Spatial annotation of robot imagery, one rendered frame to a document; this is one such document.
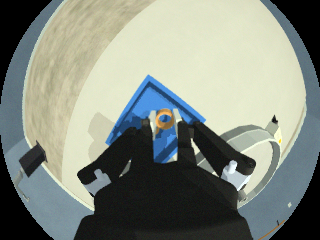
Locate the blue shallow tray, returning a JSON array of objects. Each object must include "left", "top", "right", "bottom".
[{"left": 105, "top": 74, "right": 206, "bottom": 163}]

